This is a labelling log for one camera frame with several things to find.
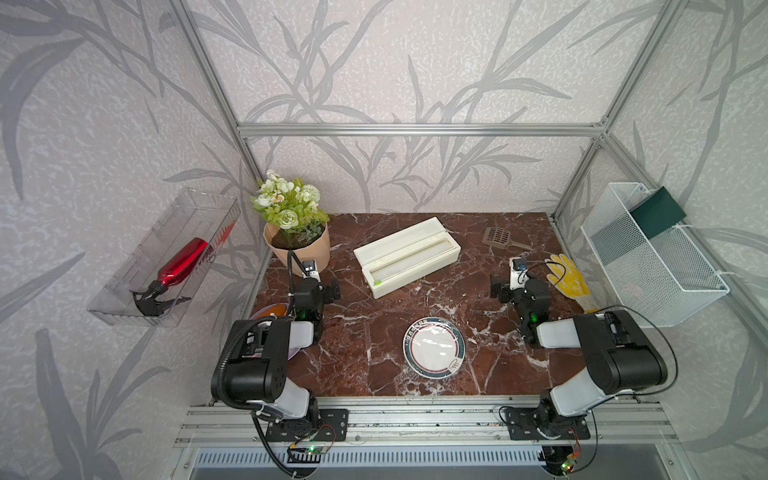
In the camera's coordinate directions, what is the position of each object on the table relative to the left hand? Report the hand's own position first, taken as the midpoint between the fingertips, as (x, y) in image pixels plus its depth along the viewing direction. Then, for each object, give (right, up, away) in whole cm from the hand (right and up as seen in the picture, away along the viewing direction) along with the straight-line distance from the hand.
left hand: (318, 277), depth 94 cm
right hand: (+61, +2, 0) cm, 61 cm away
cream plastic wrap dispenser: (+27, +7, +7) cm, 29 cm away
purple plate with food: (-12, -10, -4) cm, 16 cm away
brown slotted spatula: (+65, +12, +18) cm, 68 cm away
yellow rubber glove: (+84, -1, +10) cm, 85 cm away
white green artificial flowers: (-5, +21, -9) cm, 24 cm away
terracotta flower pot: (-4, +11, +1) cm, 12 cm away
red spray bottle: (-21, +5, -32) cm, 38 cm away
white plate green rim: (+36, -20, -8) cm, 42 cm away
